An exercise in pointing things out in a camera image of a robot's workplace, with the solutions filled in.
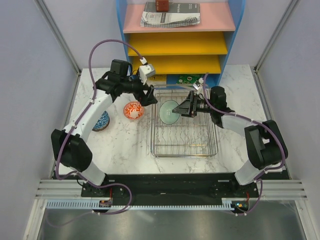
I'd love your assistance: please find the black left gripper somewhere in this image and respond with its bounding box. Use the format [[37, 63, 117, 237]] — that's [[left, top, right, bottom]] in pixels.
[[121, 72, 158, 107]]

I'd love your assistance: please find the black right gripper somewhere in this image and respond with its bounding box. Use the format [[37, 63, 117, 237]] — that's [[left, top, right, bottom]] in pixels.
[[172, 91, 215, 118]]

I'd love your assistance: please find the pale green glass bowl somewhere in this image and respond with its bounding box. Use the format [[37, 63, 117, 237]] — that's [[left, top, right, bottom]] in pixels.
[[159, 100, 180, 125]]

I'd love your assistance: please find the blue triangle pattern bowl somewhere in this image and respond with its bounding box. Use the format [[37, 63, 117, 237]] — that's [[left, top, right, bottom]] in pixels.
[[92, 111, 110, 132]]

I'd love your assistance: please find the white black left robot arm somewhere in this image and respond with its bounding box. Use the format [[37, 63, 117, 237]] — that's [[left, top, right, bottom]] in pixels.
[[51, 58, 158, 197]]

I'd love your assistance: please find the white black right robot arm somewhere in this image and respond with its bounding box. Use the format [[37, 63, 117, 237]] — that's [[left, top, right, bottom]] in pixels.
[[172, 86, 288, 197]]

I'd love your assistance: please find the orange floral white bowl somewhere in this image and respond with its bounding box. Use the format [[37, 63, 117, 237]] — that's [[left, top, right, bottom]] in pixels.
[[123, 101, 145, 120]]

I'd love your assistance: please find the yellow illustrated book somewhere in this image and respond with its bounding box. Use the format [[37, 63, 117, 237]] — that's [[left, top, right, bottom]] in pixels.
[[147, 74, 167, 88]]

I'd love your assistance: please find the green book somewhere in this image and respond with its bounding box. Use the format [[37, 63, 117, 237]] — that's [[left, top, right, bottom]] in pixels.
[[176, 74, 202, 85]]

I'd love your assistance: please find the blue shelf unit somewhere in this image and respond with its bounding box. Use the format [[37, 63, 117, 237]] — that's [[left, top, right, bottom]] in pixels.
[[116, 0, 246, 87]]

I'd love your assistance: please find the grey manual booklet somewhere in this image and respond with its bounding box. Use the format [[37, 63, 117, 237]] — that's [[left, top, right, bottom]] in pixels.
[[140, 1, 201, 28]]

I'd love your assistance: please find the brown wooden block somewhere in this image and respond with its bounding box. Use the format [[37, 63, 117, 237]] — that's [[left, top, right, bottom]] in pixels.
[[155, 0, 173, 12]]

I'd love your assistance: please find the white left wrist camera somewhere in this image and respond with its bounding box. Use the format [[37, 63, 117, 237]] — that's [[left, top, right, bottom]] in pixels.
[[138, 57, 156, 85]]

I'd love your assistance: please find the stainless wire dish rack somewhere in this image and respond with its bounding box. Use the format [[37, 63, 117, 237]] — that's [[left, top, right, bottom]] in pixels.
[[150, 84, 219, 158]]

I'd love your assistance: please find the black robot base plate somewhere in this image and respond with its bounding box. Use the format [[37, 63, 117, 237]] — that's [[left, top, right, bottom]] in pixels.
[[51, 172, 291, 207]]

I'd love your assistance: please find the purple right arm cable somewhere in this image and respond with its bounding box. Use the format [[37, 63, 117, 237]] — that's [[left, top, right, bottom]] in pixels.
[[198, 72, 287, 217]]

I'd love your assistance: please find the white slotted cable duct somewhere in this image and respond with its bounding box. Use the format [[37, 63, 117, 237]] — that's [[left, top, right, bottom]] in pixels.
[[46, 199, 246, 211]]

